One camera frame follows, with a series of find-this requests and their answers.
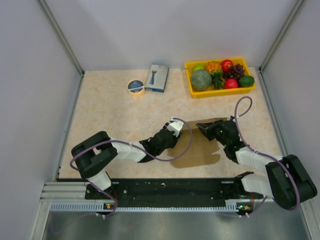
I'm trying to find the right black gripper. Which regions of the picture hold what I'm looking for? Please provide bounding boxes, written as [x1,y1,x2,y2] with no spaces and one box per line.
[196,119,229,147]

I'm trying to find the brown cardboard paper box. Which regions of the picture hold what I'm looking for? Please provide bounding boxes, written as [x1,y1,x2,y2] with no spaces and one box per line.
[168,118,225,169]

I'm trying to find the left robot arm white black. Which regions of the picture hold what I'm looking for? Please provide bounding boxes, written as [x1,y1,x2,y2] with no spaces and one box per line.
[71,119,184,199]

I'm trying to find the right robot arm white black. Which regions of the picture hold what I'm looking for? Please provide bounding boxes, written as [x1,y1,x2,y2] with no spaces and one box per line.
[196,120,318,210]

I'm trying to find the green round melon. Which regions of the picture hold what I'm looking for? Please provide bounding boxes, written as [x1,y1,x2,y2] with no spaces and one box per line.
[191,69,212,92]

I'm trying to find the red apple front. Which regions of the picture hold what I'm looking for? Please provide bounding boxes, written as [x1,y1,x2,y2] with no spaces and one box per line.
[224,78,239,89]

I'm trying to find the red apple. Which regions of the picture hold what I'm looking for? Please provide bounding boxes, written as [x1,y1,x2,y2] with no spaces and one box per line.
[224,78,239,89]
[220,59,234,72]

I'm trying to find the small pineapple green leaves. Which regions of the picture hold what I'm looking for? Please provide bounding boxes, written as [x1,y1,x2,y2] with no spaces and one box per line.
[211,72,224,90]

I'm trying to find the razor in blue package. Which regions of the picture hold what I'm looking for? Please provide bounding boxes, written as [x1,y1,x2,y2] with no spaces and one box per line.
[145,64,170,93]

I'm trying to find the yellow masking tape roll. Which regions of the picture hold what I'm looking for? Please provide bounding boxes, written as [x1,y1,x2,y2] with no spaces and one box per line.
[127,79,145,97]

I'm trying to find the small green apple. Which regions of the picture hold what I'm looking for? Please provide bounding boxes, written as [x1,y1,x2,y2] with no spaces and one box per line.
[192,64,205,73]

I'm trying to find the yellow plastic bin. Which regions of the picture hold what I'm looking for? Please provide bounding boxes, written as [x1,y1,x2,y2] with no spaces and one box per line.
[184,56,256,99]

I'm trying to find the green avocado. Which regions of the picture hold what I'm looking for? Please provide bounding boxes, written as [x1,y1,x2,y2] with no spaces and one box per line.
[239,75,255,88]

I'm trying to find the dark purple grape bunch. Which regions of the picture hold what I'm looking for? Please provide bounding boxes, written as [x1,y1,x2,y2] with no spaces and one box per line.
[222,63,245,81]

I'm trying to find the red apple back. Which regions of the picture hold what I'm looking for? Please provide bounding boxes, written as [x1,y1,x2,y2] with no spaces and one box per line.
[220,59,234,72]

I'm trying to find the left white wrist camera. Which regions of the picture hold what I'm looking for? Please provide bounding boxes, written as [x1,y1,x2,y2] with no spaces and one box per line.
[163,117,184,138]

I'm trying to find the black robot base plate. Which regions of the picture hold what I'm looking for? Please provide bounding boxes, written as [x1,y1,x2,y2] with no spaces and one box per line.
[85,177,263,208]

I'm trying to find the grey slotted cable duct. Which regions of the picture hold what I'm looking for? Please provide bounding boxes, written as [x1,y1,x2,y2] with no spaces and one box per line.
[49,199,251,213]

